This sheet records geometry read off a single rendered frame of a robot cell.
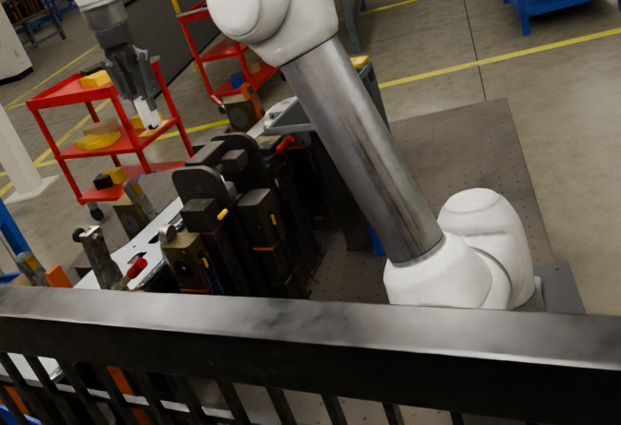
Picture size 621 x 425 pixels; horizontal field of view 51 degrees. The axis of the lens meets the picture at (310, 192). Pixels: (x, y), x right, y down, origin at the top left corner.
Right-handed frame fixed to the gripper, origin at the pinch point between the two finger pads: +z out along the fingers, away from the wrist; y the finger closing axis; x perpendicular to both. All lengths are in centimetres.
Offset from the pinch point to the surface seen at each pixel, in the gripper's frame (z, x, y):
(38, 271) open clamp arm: 24.6, 27.4, 25.6
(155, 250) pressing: 31.1, 11.0, 5.5
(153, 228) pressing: 31.0, 0.9, 13.3
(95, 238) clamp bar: 11.3, 35.6, -7.5
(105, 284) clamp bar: 21.4, 36.5, -5.0
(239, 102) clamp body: 24, -68, 22
